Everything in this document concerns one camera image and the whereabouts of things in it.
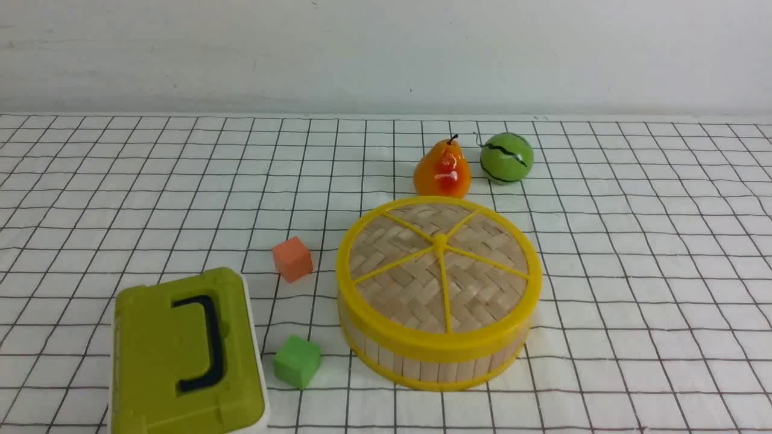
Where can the orange toy pear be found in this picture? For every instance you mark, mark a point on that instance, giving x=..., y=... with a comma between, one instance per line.
x=443, y=171

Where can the green lunch box with handle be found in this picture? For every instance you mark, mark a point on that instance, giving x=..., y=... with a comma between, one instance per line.
x=185, y=358

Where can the green toy watermelon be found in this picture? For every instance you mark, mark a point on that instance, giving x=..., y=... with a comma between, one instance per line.
x=506, y=158

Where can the yellow woven bamboo steamer lid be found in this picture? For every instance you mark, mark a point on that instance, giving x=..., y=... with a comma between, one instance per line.
x=436, y=279

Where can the orange foam cube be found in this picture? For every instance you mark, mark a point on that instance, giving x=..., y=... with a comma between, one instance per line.
x=292, y=259

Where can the white checkered tablecloth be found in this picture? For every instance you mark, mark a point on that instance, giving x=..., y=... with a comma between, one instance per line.
x=655, y=237

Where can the bamboo steamer basket yellow rim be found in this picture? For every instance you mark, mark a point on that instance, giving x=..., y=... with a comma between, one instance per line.
x=423, y=374

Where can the green foam cube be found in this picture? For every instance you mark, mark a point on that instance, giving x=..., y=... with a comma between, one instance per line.
x=296, y=362

